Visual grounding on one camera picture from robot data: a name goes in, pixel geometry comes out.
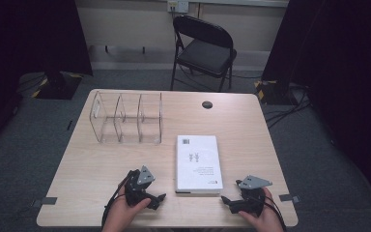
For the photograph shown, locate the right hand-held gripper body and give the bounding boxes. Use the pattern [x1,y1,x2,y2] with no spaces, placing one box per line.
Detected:
[236,174,273,217]

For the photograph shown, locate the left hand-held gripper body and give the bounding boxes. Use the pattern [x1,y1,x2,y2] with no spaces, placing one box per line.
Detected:
[124,165,156,207]

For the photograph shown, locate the white book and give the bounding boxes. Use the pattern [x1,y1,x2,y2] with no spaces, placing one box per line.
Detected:
[174,134,224,195]

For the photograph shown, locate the clear acrylic file rack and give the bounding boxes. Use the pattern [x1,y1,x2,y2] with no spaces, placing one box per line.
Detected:
[89,91,163,145]

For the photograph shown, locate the person's right hand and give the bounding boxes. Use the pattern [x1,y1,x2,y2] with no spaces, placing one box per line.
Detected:
[238,188,284,232]

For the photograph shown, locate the person's left hand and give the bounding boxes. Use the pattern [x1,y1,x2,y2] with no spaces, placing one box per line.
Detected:
[101,188,152,232]

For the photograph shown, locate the grey tape strip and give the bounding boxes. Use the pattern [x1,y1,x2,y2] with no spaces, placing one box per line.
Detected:
[32,196,58,208]
[278,193,300,204]

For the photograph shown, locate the yellow-black striped stand base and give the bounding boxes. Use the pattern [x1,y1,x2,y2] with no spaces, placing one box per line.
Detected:
[254,79,303,105]

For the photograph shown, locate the black stand base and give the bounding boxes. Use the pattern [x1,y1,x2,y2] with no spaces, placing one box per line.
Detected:
[31,71,84,101]

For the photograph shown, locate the dark curtain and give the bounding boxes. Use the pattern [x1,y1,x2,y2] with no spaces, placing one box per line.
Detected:
[262,0,371,207]
[0,0,94,153]

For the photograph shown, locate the black folding chair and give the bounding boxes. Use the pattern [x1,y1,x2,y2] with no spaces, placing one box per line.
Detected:
[169,14,239,93]

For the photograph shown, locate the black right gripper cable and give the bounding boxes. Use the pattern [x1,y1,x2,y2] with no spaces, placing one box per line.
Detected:
[264,194,288,232]

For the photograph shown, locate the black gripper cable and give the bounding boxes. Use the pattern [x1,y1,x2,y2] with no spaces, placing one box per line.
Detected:
[100,170,133,230]
[264,194,288,232]

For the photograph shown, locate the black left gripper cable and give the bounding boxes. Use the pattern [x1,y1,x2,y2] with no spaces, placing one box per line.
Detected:
[100,170,133,230]

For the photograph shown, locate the black floor cables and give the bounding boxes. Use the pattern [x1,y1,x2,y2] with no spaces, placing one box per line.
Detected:
[264,83,312,130]

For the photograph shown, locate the white wall socket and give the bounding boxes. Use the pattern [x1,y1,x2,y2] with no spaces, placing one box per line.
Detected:
[167,0,190,14]

